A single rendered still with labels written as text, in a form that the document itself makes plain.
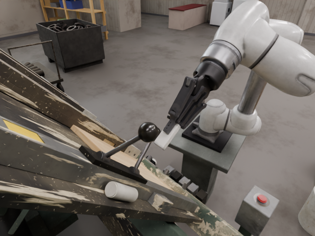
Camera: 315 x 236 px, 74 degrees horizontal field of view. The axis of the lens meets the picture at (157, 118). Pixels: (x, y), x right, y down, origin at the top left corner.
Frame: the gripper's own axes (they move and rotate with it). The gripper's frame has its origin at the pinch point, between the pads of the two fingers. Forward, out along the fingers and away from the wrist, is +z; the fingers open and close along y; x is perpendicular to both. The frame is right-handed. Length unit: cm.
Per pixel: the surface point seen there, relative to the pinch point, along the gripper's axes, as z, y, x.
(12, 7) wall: -95, 141, 794
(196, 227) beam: 21, 57, -5
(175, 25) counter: -427, 465, 531
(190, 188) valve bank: 10, 76, 12
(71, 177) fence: 16.0, -17.8, -0.8
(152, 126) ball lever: 1.6, -13.1, -4.3
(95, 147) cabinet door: 15.4, 8.4, 24.9
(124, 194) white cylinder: 15.0, -7.2, -4.2
